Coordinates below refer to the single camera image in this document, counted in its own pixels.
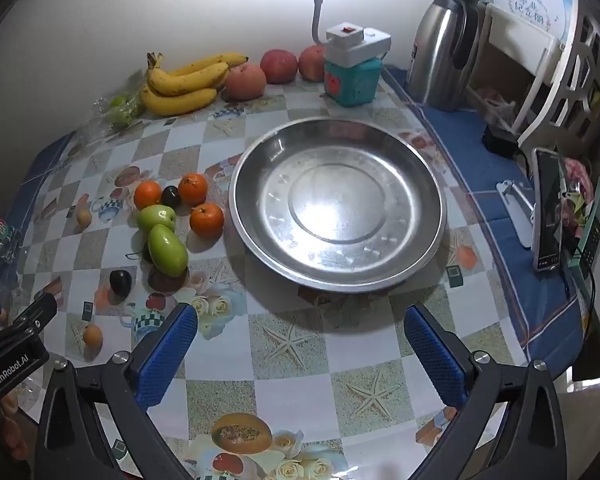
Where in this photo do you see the small orange tangerine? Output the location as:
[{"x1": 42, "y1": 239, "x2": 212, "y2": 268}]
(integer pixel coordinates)
[
  {"x1": 133, "y1": 181, "x2": 163, "y2": 211},
  {"x1": 189, "y1": 204, "x2": 225, "y2": 238},
  {"x1": 178, "y1": 173, "x2": 209, "y2": 206}
]

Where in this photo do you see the long green jujube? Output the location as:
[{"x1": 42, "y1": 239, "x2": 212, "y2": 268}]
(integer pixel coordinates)
[{"x1": 147, "y1": 224, "x2": 189, "y2": 278}]

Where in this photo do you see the round green jujube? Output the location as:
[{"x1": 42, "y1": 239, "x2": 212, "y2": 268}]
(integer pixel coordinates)
[{"x1": 138, "y1": 204, "x2": 176, "y2": 233}]

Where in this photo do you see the black power adapter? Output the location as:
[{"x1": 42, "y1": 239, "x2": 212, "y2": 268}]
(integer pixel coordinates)
[{"x1": 481, "y1": 125, "x2": 521, "y2": 158}]

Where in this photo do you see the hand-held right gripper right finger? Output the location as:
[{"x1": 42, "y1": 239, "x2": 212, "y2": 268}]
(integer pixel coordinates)
[{"x1": 404, "y1": 302, "x2": 567, "y2": 480}]

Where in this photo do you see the clear glass with round logo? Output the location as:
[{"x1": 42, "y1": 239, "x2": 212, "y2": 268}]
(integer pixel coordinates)
[{"x1": 0, "y1": 205, "x2": 23, "y2": 271}]

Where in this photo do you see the round stainless steel plate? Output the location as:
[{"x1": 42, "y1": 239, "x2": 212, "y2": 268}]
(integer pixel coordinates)
[{"x1": 228, "y1": 116, "x2": 447, "y2": 294}]

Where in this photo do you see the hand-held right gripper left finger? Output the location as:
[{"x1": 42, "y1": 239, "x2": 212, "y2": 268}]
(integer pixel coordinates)
[{"x1": 34, "y1": 302, "x2": 199, "y2": 480}]

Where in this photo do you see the white wooden rack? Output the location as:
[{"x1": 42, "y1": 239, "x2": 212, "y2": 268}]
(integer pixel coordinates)
[{"x1": 467, "y1": 0, "x2": 600, "y2": 153}]

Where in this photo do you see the clear bag of green fruits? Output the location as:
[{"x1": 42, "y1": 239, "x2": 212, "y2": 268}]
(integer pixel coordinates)
[{"x1": 77, "y1": 80, "x2": 148, "y2": 137}]

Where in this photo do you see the dark cherry with stem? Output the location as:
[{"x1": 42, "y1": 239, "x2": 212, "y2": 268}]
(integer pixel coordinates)
[{"x1": 126, "y1": 242, "x2": 156, "y2": 264}]

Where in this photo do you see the checkered printed tablecloth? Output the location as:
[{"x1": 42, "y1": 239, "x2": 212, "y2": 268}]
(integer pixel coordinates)
[{"x1": 2, "y1": 62, "x2": 596, "y2": 480}]

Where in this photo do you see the white gooseneck lamp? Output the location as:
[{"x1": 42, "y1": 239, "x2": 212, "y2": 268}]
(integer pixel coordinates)
[{"x1": 304, "y1": 0, "x2": 341, "y2": 45}]

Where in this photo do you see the yellow banana bunch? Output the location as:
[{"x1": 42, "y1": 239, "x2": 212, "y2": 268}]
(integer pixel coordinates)
[{"x1": 140, "y1": 51, "x2": 249, "y2": 117}]

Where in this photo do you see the colourful floral packet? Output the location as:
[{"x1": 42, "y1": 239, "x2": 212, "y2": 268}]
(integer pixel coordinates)
[{"x1": 560, "y1": 157, "x2": 596, "y2": 226}]

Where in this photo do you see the black smartphone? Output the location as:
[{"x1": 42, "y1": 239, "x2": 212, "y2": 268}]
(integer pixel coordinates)
[{"x1": 531, "y1": 147, "x2": 566, "y2": 272}]

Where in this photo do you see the clear plastic bag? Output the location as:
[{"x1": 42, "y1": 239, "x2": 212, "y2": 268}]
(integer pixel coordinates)
[{"x1": 472, "y1": 87, "x2": 518, "y2": 128}]

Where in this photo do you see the stainless steel thermos jug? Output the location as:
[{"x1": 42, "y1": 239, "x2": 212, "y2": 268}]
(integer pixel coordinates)
[{"x1": 405, "y1": 0, "x2": 481, "y2": 112}]

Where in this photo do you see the person's left hand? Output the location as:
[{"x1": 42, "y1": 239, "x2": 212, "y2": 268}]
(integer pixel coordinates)
[{"x1": 0, "y1": 390, "x2": 33, "y2": 466}]

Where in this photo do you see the white printed card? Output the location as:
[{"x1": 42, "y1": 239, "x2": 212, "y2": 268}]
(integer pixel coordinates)
[{"x1": 490, "y1": 0, "x2": 578, "y2": 36}]

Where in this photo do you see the teal plastic box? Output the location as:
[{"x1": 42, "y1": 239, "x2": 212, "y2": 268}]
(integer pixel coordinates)
[{"x1": 324, "y1": 57, "x2": 383, "y2": 107}]

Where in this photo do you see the pale red apple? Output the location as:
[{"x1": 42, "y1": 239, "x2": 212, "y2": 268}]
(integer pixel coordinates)
[{"x1": 221, "y1": 63, "x2": 267, "y2": 101}]

